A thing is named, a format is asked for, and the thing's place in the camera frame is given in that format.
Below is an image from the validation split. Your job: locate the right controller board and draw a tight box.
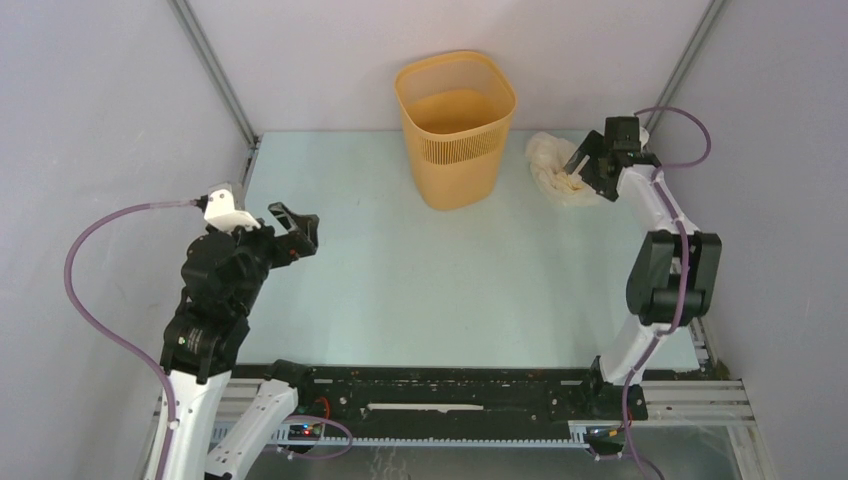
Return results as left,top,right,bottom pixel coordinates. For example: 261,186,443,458
585,427,624,442

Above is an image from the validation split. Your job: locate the orange plastic trash bin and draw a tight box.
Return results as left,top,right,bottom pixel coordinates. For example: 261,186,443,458
394,51,517,211

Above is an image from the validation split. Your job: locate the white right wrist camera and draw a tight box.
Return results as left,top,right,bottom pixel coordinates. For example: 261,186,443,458
639,126,650,150

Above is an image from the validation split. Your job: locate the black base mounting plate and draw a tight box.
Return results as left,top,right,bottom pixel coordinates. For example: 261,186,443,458
236,360,648,442

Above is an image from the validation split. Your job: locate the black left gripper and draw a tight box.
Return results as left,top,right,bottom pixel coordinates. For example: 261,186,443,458
222,199,320,311

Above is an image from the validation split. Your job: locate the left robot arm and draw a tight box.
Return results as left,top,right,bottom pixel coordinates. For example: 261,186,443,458
148,195,320,479

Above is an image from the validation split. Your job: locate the translucent cream trash bag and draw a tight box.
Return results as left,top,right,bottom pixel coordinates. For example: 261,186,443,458
525,132,600,208

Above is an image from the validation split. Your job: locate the aluminium frame rail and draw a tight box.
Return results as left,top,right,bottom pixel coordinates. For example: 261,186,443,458
150,317,780,480

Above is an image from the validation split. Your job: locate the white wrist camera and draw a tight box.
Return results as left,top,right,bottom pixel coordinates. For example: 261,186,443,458
203,183,261,234
639,126,650,150

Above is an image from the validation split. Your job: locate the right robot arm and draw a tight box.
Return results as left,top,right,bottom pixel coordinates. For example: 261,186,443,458
565,116,722,418

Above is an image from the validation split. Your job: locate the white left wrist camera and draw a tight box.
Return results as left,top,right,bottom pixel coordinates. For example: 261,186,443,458
203,183,261,234

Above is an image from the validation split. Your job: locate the left controller board with LEDs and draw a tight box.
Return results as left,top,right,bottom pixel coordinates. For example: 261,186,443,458
287,423,323,442

